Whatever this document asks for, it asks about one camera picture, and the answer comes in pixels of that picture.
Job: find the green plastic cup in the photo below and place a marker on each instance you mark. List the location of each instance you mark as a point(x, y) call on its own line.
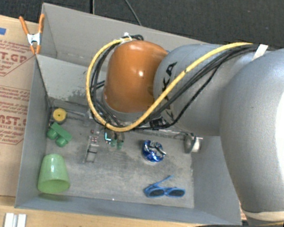
point(53, 173)

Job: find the crushed blue can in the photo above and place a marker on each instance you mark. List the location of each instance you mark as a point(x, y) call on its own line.
point(152, 152)

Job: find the black cylinder on white bracket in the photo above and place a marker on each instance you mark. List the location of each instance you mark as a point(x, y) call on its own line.
point(156, 123)

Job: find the green two-cylinder toy block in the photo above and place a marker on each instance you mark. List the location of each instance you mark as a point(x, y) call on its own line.
point(59, 134)

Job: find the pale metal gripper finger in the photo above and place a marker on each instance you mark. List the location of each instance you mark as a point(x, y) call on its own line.
point(90, 139)
point(93, 153)

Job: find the grey metal bin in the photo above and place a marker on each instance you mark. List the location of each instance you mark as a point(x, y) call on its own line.
point(120, 171)

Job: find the yellow round toy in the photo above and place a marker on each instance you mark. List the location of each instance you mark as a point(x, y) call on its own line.
point(59, 115)

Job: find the blue sunglasses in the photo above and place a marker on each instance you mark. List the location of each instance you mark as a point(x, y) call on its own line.
point(165, 191)

